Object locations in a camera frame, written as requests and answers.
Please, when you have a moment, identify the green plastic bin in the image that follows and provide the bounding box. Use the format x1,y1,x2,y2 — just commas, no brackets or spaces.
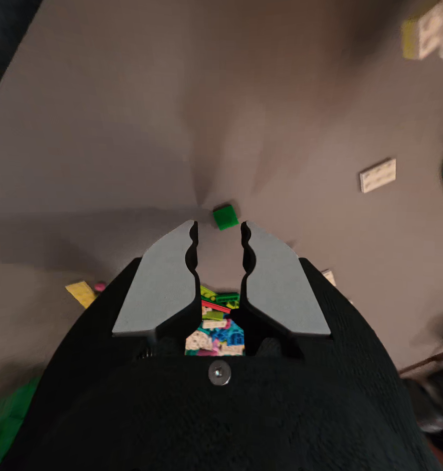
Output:
0,375,42,471

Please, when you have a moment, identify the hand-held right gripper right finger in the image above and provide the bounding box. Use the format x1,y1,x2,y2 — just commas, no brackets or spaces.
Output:
240,220,332,337

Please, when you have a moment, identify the yellow lego plate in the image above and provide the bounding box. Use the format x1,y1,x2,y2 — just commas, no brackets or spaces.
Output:
65,281,98,309

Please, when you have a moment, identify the white lego plate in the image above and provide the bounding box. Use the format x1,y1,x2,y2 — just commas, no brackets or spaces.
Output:
359,158,397,194

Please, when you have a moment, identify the yellow white lego assembly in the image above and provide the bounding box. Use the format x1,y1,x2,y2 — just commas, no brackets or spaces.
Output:
401,0,443,61

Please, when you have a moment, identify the small green lego brick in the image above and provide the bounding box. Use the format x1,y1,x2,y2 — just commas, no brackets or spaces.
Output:
212,205,240,231

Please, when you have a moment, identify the pile of mixed lego bricks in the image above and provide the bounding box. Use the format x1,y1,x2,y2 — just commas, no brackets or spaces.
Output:
185,285,246,357

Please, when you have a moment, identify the dark blurred object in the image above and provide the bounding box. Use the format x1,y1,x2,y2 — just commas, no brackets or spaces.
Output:
398,313,443,435

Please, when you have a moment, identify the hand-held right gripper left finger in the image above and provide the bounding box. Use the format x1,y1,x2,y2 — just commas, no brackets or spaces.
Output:
112,220,204,337

